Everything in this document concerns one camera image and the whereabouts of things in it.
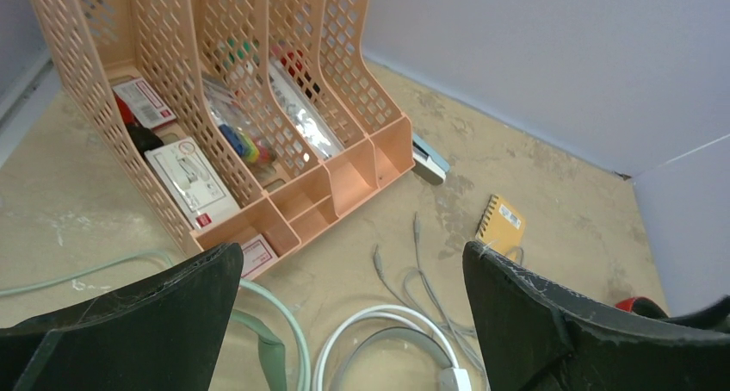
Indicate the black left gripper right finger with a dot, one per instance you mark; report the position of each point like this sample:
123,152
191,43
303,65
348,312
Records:
536,334

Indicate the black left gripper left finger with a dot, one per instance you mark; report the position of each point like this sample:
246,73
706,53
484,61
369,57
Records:
163,332

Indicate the white over-ear headphones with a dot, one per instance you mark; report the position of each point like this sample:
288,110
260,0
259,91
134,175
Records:
389,346

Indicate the mint green headphones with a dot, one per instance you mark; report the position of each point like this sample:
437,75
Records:
271,349

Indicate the red black headphones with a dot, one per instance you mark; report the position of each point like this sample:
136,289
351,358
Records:
642,306

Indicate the yellow spiral notebook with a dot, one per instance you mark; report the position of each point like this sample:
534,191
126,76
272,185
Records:
501,228

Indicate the white red label card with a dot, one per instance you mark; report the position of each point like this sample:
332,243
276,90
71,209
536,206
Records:
258,256

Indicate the white staples box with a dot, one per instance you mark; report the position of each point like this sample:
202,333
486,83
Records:
193,183

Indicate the light blue stapler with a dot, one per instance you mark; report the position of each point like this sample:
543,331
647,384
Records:
429,164

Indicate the colourful marker set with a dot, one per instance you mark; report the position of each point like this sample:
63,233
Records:
249,150

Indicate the red white small box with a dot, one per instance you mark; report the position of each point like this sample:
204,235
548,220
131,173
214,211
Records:
145,104

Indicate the peach plastic file organizer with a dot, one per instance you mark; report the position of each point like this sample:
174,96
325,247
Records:
208,60

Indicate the clear plastic ruler pouch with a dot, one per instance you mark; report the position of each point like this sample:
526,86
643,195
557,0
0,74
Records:
305,117

